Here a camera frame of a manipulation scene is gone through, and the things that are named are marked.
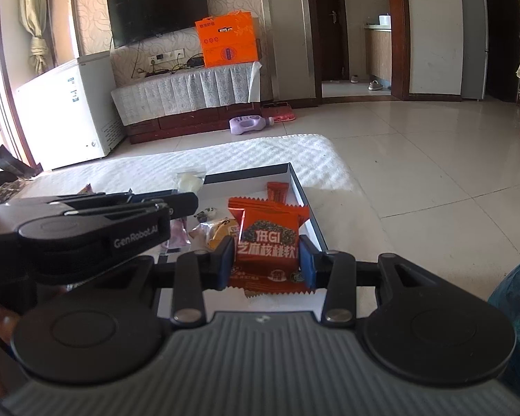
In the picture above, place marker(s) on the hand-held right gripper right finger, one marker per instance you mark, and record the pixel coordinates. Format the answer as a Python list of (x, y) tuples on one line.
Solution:
[(307, 264)]

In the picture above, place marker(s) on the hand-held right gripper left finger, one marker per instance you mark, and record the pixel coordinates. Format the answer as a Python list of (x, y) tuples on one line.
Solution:
[(226, 264)]

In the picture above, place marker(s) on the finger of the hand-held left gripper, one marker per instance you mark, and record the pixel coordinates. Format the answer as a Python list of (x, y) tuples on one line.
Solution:
[(151, 213), (182, 203)]

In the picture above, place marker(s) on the orange packet with seed picture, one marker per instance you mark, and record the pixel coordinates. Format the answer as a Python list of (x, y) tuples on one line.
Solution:
[(266, 242)]

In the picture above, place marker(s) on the grey box tray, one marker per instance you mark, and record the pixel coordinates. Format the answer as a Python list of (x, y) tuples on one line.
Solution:
[(251, 184)]

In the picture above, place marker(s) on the translucent white packet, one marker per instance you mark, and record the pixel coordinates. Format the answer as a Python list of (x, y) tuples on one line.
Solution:
[(190, 180)]

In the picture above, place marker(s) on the panda print candy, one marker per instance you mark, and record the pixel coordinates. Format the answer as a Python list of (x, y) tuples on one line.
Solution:
[(206, 215)]

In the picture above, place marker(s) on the yellow brown snack packet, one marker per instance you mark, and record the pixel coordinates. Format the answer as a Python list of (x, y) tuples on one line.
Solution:
[(221, 229)]

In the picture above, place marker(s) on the wooden tv cabinet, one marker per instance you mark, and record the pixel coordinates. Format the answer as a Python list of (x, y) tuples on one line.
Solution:
[(177, 122)]

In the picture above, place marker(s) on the purple bottle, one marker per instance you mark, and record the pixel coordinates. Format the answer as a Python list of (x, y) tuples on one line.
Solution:
[(247, 124)]

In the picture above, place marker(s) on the black bag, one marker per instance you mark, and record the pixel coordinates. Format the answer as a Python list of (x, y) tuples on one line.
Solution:
[(4, 160)]

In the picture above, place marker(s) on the white lace cloth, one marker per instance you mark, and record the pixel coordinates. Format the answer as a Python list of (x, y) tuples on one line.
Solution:
[(186, 91)]

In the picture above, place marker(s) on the white chest freezer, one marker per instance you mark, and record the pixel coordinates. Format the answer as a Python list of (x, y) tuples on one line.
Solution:
[(60, 112)]

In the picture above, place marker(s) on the pink slippers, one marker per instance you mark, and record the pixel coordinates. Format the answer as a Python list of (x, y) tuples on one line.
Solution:
[(282, 117)]

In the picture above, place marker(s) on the black router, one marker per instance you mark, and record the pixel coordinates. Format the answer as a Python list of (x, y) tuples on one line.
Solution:
[(196, 62)]

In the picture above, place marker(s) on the orange gift box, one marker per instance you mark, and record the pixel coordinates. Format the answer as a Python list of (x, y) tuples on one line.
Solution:
[(227, 39)]

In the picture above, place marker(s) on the black television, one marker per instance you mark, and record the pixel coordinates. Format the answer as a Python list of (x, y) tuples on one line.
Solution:
[(156, 8)]

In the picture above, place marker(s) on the beige curtain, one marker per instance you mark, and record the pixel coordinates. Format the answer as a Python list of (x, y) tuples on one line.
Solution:
[(37, 30)]

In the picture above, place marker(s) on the wooden kitchen counter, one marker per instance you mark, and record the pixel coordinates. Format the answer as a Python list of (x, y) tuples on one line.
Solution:
[(379, 54)]

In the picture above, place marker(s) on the dark wooden door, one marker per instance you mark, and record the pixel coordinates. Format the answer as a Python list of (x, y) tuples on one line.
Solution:
[(329, 21)]

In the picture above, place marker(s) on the white container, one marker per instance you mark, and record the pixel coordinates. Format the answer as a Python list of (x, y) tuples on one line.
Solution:
[(385, 20)]

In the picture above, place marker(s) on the grey refrigerator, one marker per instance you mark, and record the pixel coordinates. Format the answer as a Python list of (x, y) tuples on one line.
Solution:
[(474, 43)]

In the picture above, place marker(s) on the white wall socket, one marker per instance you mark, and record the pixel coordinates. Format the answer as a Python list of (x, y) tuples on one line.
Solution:
[(167, 55)]

